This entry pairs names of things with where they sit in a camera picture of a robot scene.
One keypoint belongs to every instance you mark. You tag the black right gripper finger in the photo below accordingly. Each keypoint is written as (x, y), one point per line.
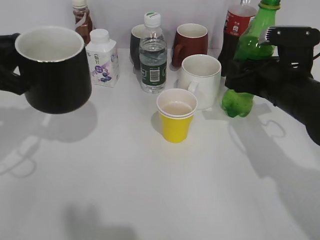
(295, 45)

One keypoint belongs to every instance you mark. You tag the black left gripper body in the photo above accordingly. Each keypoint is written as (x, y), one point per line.
(9, 57)

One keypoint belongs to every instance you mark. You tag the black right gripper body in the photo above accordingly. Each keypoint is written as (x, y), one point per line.
(264, 78)

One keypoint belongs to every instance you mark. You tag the green Sprite bottle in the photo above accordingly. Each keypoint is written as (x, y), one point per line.
(248, 48)

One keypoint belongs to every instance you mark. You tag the black mug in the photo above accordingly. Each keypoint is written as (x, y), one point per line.
(52, 60)

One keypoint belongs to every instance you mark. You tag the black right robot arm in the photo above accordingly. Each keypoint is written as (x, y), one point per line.
(300, 98)

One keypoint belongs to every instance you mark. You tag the white mug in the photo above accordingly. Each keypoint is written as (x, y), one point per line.
(200, 74)

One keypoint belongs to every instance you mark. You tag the dark red mug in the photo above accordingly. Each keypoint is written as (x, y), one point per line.
(190, 39)

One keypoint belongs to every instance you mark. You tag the dark grey mug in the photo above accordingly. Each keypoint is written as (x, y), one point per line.
(135, 37)

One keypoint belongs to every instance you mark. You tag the cola bottle red label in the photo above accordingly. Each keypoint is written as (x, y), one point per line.
(237, 20)

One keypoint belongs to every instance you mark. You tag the Nescafe coffee bottle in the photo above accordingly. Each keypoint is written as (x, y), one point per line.
(83, 21)

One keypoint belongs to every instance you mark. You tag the white blueberry milk carton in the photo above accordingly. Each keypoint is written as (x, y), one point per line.
(103, 60)

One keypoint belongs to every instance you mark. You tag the yellow paper cup stack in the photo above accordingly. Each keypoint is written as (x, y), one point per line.
(176, 108)

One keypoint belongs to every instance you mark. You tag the clear water bottle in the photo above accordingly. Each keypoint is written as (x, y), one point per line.
(153, 54)

